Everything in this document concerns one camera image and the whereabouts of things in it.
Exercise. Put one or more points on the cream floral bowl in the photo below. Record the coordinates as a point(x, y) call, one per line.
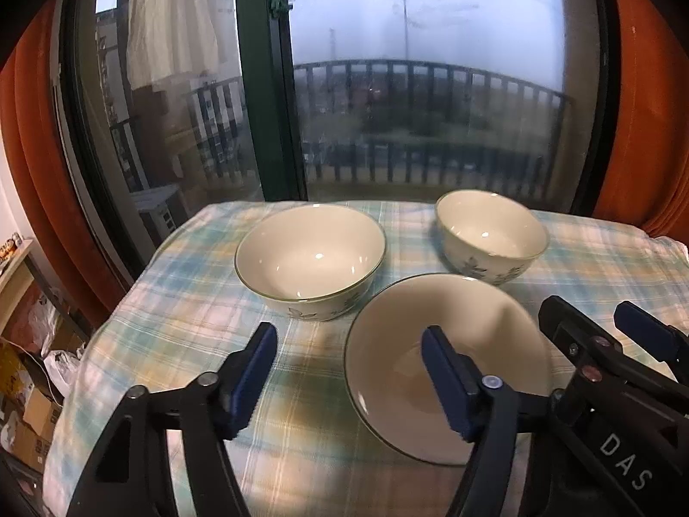
point(309, 258)
point(490, 231)
point(393, 366)

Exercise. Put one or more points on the brown cardboard box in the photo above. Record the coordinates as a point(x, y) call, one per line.
point(37, 420)

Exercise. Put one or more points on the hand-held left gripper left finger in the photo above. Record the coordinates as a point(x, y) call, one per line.
point(250, 382)

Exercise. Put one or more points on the green window frame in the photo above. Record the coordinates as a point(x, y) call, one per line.
point(264, 91)

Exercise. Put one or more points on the orange curtain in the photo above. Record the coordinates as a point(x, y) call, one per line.
point(646, 118)
point(37, 145)

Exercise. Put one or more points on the white hanging garment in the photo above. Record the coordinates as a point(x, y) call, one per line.
point(172, 16)

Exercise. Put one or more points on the grey balcony stool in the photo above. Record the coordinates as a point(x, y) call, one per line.
point(156, 199)

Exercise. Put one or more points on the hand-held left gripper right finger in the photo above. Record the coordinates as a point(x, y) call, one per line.
point(447, 382)

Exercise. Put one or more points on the yellow printed cardboard box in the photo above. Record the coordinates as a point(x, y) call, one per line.
point(13, 371)

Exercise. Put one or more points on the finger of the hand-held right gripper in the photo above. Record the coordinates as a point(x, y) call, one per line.
point(565, 328)
point(646, 331)

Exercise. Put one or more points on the pink and white plastic bag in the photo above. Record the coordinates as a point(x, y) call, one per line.
point(35, 317)

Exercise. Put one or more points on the plaid tablecloth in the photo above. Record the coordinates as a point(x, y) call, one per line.
point(177, 301)

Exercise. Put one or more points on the wooden shelf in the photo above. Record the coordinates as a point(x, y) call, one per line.
point(16, 274)

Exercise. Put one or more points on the utility pole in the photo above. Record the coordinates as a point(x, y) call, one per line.
point(405, 27)

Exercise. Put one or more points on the black balcony railing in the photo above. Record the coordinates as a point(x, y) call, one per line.
point(430, 81)

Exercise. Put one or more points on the stack of balcony cardboard boxes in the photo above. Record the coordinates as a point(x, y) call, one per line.
point(161, 118)

